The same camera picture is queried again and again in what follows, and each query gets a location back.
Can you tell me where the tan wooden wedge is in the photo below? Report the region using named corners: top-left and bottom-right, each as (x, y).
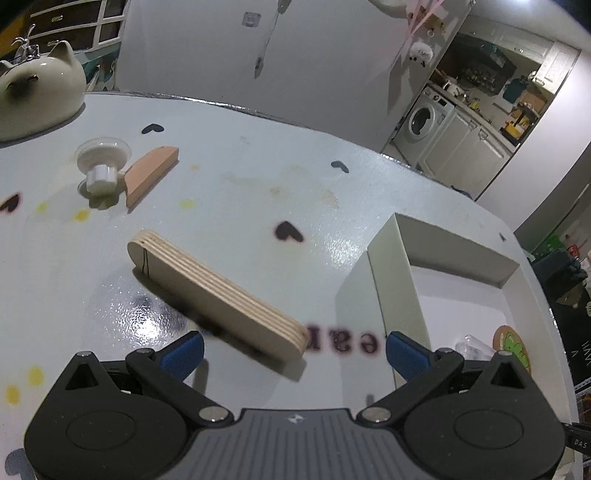
top-left (124, 146), bottom-right (180, 211)

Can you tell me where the clear plastic item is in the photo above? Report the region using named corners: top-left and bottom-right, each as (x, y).
top-left (455, 335), bottom-right (495, 361)

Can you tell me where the white kitchen base cabinet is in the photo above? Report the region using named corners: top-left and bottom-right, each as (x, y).
top-left (416, 108), bottom-right (516, 199)

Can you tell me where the hanging thin cord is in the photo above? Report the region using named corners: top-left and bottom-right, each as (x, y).
top-left (254, 0), bottom-right (290, 79)

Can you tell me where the metal ornament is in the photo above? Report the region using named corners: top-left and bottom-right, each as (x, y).
top-left (13, 25), bottom-right (41, 64)

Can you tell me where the teal printed cloth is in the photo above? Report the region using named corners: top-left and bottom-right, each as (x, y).
top-left (81, 60), bottom-right (120, 93)

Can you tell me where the white suction cup knob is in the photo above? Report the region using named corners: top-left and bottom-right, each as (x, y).
top-left (76, 137), bottom-right (132, 197)

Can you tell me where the white drawer cabinet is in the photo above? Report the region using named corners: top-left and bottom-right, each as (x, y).
top-left (28, 0), bottom-right (128, 61)

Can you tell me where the brown cardboard box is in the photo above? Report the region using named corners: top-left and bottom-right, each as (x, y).
top-left (519, 90), bottom-right (548, 116)

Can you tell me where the rounded plywood block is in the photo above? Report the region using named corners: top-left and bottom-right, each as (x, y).
top-left (128, 229), bottom-right (310, 361)

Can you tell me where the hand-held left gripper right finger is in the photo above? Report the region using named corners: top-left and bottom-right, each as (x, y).
top-left (355, 331), bottom-right (529, 428)

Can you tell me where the teal hanging bag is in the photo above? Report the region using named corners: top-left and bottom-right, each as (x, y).
top-left (503, 78), bottom-right (527, 105)

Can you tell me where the shallow white cardboard box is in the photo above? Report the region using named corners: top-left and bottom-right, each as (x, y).
top-left (335, 213), bottom-right (566, 423)

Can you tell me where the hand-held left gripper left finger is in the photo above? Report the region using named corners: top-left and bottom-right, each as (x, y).
top-left (65, 331), bottom-right (234, 428)

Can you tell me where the white fluffy hanging toy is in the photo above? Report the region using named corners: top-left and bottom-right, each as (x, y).
top-left (409, 41), bottom-right (435, 70)

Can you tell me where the white upper kitchen cabinet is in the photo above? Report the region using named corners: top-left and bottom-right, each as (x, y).
top-left (462, 28), bottom-right (581, 91)

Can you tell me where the cream cat-shaped ceramic pot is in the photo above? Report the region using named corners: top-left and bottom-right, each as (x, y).
top-left (0, 41), bottom-right (88, 142)

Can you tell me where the white washing machine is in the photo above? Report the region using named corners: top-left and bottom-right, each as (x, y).
top-left (394, 88), bottom-right (455, 169)

